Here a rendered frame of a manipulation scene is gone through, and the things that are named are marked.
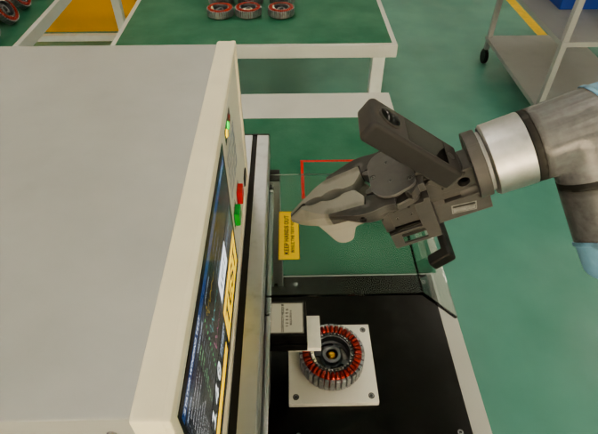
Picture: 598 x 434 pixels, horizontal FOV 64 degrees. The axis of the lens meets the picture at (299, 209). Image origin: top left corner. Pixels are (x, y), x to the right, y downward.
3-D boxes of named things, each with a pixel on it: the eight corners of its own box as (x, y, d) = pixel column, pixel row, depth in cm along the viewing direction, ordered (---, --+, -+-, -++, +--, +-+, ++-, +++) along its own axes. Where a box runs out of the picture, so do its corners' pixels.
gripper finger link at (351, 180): (308, 242, 58) (382, 218, 55) (286, 210, 54) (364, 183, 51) (307, 223, 60) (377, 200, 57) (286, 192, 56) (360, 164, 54)
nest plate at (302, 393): (367, 327, 91) (367, 324, 90) (378, 405, 80) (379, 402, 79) (288, 329, 91) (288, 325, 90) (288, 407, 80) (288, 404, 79)
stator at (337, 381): (360, 334, 89) (362, 323, 86) (365, 392, 81) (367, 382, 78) (300, 333, 89) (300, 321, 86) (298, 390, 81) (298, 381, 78)
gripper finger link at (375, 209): (335, 235, 50) (416, 208, 48) (328, 226, 49) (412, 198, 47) (331, 204, 54) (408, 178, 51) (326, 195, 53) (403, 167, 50)
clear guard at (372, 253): (421, 198, 82) (427, 172, 78) (456, 318, 65) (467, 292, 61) (230, 201, 82) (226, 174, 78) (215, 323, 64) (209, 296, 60)
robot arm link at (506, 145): (536, 141, 43) (505, 94, 49) (484, 158, 45) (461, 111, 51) (544, 196, 48) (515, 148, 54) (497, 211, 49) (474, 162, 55)
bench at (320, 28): (343, 32, 369) (350, -79, 317) (375, 191, 235) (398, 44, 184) (199, 33, 367) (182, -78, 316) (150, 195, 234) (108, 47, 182)
